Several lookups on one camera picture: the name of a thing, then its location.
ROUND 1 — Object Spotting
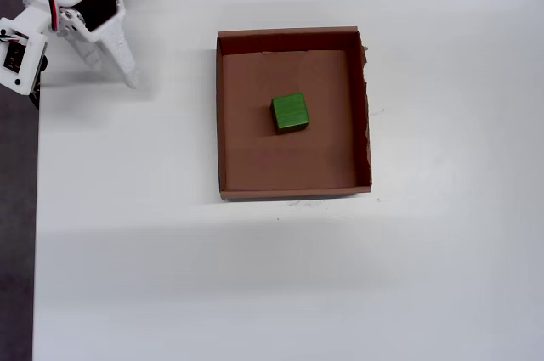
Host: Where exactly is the brown cardboard box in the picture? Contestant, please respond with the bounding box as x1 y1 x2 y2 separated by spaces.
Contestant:
215 25 374 203

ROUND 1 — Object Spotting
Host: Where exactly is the green cube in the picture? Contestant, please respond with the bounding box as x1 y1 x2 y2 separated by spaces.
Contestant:
270 91 310 136

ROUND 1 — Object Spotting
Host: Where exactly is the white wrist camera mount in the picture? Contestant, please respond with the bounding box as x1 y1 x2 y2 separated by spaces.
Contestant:
0 6 48 111

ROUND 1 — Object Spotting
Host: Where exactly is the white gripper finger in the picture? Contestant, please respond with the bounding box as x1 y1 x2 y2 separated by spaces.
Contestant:
94 15 141 91
62 34 104 69

